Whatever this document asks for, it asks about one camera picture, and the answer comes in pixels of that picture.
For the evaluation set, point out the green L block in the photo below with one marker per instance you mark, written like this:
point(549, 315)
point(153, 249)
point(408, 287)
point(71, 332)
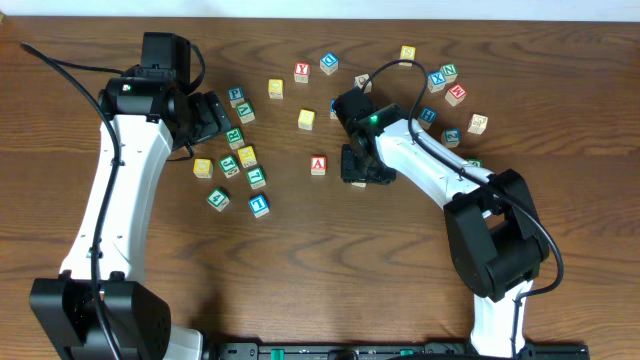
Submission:
point(256, 178)

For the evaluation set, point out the yellow G block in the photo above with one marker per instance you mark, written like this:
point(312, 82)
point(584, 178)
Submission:
point(203, 168)

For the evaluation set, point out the plain block right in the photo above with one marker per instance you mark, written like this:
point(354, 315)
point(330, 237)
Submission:
point(477, 124)

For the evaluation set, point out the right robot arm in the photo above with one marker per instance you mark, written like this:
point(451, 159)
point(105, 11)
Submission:
point(495, 244)

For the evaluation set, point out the blue T block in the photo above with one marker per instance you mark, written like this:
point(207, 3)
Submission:
point(259, 206)

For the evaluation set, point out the blue d block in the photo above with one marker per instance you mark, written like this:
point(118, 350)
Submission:
point(329, 63)
point(332, 112)

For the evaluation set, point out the green R block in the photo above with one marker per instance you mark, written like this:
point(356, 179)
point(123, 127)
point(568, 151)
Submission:
point(235, 138)

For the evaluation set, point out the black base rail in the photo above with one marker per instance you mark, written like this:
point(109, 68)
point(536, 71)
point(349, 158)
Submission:
point(428, 351)

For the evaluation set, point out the green N block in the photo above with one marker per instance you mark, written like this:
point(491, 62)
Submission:
point(450, 72)

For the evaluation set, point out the yellow s block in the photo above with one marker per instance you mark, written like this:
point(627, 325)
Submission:
point(407, 55)
point(306, 119)

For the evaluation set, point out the red M block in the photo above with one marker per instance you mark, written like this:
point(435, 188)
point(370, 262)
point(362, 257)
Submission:
point(455, 95)

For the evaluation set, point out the blue 2 block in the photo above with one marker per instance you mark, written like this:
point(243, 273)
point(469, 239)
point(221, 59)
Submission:
point(450, 138)

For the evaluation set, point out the green 4 block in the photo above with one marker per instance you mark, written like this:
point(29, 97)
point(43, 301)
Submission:
point(218, 199)

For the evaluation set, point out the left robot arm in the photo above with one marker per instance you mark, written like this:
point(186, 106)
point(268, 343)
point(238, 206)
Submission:
point(98, 306)

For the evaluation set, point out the blue P block left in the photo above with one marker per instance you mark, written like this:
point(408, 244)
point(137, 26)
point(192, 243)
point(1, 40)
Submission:
point(236, 96)

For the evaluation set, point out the blue D block middle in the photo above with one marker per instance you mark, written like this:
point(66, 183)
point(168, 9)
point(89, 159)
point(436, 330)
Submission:
point(332, 112)

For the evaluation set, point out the red Y block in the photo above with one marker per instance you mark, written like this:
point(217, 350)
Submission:
point(302, 72)

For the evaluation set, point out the green J block right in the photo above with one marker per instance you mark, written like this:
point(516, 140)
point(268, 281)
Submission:
point(475, 162)

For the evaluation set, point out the blue X block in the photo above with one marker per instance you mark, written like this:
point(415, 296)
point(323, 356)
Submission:
point(436, 81)

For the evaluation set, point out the yellow S block top right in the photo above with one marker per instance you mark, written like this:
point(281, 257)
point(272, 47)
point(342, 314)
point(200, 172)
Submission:
point(407, 55)

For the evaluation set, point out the blue D block top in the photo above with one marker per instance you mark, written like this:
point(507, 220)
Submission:
point(329, 63)

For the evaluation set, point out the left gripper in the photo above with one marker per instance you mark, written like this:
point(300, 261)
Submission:
point(209, 124)

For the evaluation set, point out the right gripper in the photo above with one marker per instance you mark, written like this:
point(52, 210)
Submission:
point(350, 173)

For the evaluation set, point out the green j block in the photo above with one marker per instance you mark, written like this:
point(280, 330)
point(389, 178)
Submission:
point(229, 166)
point(475, 162)

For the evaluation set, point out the red A block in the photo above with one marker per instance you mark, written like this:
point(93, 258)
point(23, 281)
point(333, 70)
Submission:
point(318, 165)

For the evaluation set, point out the yellow S block middle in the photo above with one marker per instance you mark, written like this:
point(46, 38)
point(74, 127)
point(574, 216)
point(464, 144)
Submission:
point(306, 119)

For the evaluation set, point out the blue H block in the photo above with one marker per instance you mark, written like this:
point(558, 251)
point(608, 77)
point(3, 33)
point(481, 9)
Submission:
point(427, 117)

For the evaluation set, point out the plain picture block centre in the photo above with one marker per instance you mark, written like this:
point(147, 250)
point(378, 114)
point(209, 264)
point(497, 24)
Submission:
point(363, 82)

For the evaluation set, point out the green J block left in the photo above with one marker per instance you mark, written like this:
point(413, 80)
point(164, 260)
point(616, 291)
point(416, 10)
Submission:
point(229, 166)

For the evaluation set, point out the green V block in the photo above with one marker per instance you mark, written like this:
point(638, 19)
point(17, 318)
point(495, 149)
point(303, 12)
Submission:
point(245, 112)

